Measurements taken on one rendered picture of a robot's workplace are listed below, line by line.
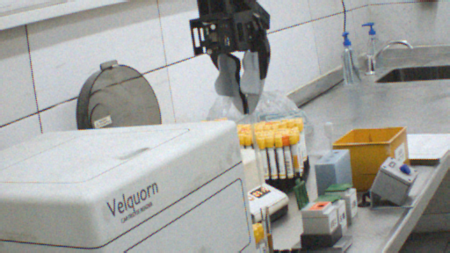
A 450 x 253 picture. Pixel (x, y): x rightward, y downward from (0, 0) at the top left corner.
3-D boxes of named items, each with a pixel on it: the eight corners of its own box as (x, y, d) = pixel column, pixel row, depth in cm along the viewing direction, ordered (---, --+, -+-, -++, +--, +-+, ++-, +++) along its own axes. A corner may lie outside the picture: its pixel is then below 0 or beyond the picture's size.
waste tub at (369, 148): (394, 191, 152) (389, 141, 150) (334, 193, 159) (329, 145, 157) (411, 171, 163) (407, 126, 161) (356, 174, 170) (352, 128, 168)
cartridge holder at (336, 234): (342, 255, 123) (340, 234, 122) (291, 256, 127) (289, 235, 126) (352, 242, 127) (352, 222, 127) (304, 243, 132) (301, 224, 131)
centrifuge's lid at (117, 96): (77, 69, 149) (53, 78, 154) (111, 195, 152) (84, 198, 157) (148, 49, 166) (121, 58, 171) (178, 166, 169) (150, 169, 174)
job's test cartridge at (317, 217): (330, 246, 124) (327, 209, 123) (304, 246, 126) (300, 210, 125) (339, 236, 128) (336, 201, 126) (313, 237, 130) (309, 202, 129)
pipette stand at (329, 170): (347, 215, 143) (342, 162, 141) (312, 217, 146) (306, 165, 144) (360, 198, 152) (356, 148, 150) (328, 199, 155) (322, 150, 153)
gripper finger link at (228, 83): (212, 122, 115) (202, 57, 113) (230, 113, 120) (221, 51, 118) (231, 121, 113) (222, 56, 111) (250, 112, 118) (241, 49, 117)
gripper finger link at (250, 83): (234, 121, 113) (223, 55, 111) (252, 112, 118) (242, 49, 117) (255, 119, 112) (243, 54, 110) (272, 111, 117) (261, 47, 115)
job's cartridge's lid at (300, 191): (294, 183, 125) (291, 183, 125) (301, 210, 125) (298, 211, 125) (304, 175, 128) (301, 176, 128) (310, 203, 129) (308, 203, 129)
